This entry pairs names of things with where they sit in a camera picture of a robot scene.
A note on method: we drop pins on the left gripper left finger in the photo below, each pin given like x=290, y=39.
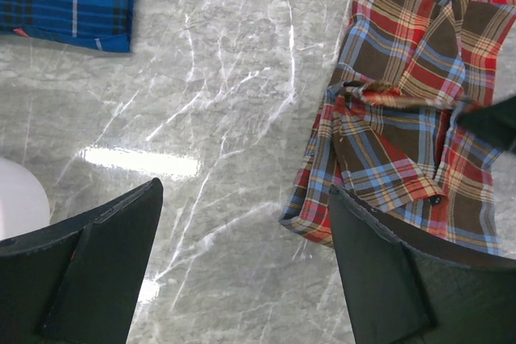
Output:
x=78, y=280

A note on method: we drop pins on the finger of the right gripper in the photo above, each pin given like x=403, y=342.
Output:
x=493, y=124

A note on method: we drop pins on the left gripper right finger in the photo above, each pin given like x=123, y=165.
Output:
x=404, y=285

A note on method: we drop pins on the red brown plaid shirt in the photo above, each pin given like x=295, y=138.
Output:
x=387, y=128

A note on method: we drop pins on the white plastic laundry basket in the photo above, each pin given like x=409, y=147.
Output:
x=24, y=202

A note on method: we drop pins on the folded blue plaid shirt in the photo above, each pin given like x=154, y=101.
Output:
x=103, y=25

